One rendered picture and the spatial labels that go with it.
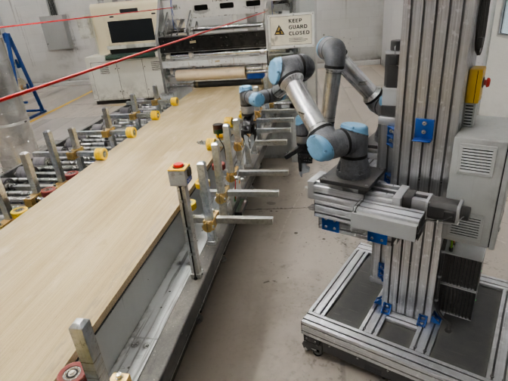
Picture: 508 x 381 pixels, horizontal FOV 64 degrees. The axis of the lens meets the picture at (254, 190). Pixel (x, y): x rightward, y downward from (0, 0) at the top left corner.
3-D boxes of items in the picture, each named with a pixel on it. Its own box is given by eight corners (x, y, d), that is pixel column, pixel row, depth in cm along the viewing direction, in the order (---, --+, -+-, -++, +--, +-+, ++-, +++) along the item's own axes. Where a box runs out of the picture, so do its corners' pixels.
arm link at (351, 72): (384, 122, 220) (316, 51, 200) (374, 115, 233) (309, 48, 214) (401, 106, 217) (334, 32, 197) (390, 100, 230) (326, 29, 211)
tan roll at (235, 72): (293, 74, 444) (293, 63, 439) (292, 76, 433) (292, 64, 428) (170, 80, 471) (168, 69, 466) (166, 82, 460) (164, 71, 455)
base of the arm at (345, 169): (375, 170, 183) (376, 149, 179) (363, 182, 172) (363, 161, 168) (344, 165, 191) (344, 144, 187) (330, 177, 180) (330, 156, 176)
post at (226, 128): (237, 199, 248) (229, 122, 227) (236, 202, 245) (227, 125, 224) (232, 199, 249) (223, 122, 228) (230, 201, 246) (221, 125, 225)
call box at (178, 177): (193, 181, 162) (190, 162, 159) (187, 188, 156) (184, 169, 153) (176, 181, 164) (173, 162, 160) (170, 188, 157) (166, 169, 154)
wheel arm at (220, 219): (274, 222, 197) (273, 215, 195) (272, 226, 194) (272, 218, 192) (188, 221, 205) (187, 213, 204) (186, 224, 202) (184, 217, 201)
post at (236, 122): (246, 187, 272) (239, 117, 251) (245, 190, 269) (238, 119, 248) (240, 187, 273) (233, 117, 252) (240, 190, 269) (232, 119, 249)
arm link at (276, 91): (321, 46, 186) (277, 85, 231) (301, 49, 182) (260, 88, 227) (329, 70, 186) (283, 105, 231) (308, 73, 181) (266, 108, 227)
